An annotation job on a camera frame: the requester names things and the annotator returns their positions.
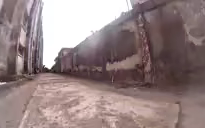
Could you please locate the low building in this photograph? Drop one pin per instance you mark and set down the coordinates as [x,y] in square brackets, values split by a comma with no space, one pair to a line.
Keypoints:
[64,60]

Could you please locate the worn brown paved street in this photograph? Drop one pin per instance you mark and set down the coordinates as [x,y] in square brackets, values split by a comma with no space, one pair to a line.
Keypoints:
[90,106]

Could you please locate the grey multi-storey building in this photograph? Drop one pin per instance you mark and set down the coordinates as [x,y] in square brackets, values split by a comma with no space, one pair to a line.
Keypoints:
[16,36]

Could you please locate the raised grey kerb sidewalk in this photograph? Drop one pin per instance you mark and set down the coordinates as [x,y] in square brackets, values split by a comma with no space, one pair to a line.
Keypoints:
[3,83]

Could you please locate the weathered crumbling plaster wall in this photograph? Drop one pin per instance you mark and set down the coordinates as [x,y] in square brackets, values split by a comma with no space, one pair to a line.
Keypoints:
[163,50]

